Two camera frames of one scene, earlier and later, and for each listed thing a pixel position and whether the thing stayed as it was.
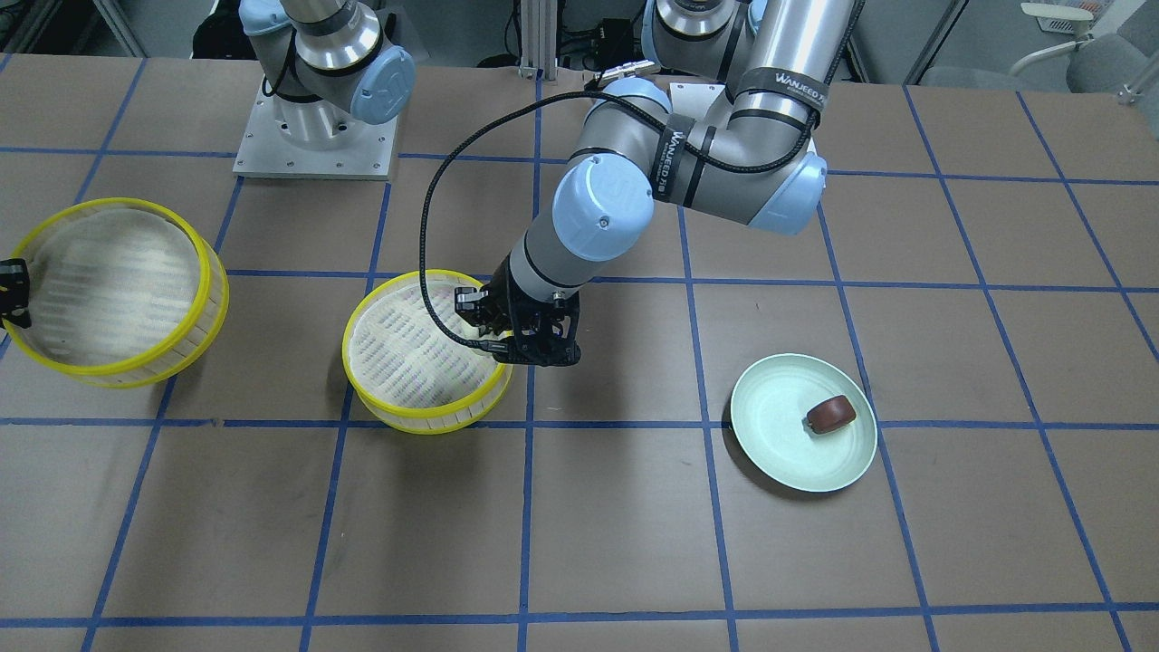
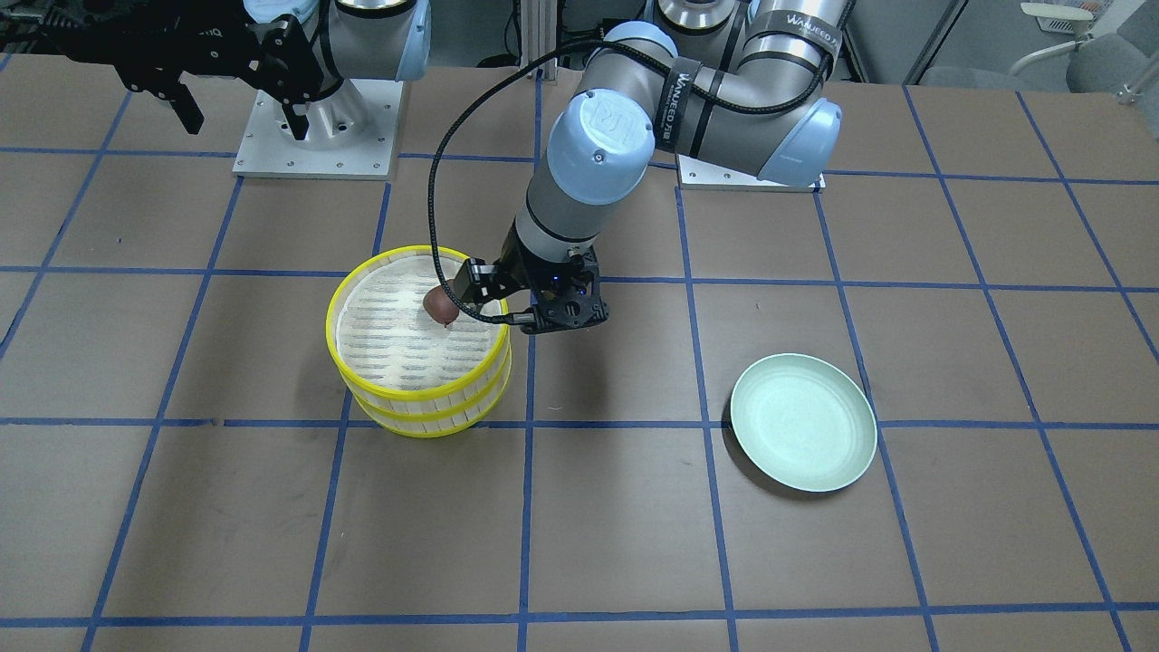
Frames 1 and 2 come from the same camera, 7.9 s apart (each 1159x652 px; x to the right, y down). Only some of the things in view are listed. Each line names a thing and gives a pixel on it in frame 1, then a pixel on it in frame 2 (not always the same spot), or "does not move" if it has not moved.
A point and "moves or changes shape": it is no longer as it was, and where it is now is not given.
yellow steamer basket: [407, 370] does not move
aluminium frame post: [539, 24] does not move
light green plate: [769, 404] does not move
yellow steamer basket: [122, 292] -> [397, 365]
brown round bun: [830, 414] moves or changes shape
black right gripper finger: [14, 284] -> [207, 37]
